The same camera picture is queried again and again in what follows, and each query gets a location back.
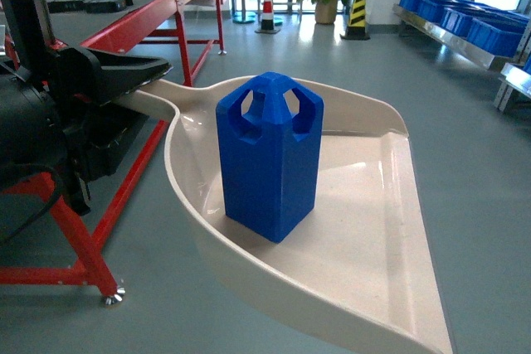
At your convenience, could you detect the black box left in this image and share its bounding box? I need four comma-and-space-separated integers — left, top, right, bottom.
46, 0, 85, 13

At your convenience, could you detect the yellow black traffic cone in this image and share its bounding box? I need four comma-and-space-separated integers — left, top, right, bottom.
340, 0, 370, 41

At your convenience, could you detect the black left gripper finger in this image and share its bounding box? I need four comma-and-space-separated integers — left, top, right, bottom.
85, 48, 171, 105
78, 109, 148, 182

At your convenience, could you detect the stainless steel roller shelf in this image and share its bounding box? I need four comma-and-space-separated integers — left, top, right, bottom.
392, 0, 530, 113

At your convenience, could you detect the blue plastic part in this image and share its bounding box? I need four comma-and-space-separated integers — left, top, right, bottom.
216, 72, 324, 243

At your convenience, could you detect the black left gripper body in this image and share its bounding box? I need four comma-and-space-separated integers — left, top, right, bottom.
24, 43, 108, 216

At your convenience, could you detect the black cable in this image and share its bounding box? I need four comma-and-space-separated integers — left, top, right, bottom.
0, 162, 66, 247

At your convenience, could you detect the black box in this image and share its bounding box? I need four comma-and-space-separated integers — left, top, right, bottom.
84, 0, 134, 14
46, 0, 85, 13

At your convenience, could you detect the black box right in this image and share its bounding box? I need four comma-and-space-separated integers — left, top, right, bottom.
84, 0, 134, 14

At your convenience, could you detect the beige plastic dustpan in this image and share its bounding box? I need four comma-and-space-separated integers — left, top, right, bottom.
118, 77, 455, 353

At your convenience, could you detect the red white traffic cone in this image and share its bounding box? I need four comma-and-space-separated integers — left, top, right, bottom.
255, 0, 280, 34

